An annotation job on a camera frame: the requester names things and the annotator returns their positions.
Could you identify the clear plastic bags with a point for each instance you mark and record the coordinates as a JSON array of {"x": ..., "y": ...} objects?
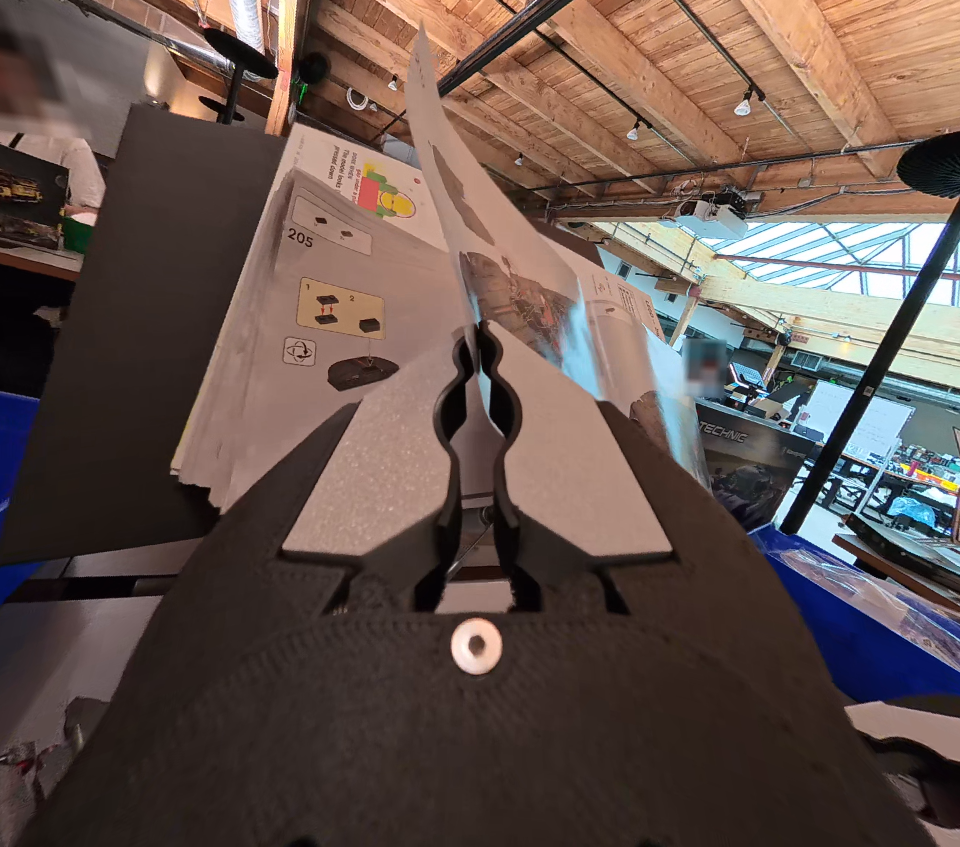
[{"x": 900, "y": 599}]

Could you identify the dark grey divider panel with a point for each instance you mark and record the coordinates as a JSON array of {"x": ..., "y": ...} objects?
[{"x": 150, "y": 299}]

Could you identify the black flat box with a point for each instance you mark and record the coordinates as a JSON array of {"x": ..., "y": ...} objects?
[{"x": 907, "y": 551}]

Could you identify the whiteboard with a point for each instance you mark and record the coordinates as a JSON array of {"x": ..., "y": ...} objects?
[{"x": 862, "y": 419}]

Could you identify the black round speaker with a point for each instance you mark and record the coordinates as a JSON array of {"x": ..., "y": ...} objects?
[{"x": 313, "y": 68}]

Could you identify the black pole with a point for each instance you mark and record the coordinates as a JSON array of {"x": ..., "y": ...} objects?
[
  {"x": 240, "y": 48},
  {"x": 862, "y": 397}
]

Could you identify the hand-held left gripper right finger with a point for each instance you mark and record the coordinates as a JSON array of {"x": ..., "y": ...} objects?
[{"x": 592, "y": 487}]

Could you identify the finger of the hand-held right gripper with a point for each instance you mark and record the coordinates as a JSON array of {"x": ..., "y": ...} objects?
[{"x": 915, "y": 719}]

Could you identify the white ceiling projector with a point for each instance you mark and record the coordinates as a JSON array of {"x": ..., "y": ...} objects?
[{"x": 709, "y": 217}]

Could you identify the black box with yellow vehicle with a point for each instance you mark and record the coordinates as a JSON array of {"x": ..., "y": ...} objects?
[{"x": 30, "y": 202}]

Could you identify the lego set box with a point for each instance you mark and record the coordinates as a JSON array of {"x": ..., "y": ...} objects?
[{"x": 750, "y": 464}]

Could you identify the grey lego car model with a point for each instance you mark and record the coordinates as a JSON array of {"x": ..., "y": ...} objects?
[{"x": 22, "y": 779}]

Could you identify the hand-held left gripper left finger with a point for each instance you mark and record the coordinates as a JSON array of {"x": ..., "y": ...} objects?
[{"x": 367, "y": 487}]

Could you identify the lego instruction booklet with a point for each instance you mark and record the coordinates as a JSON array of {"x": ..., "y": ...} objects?
[{"x": 247, "y": 397}]

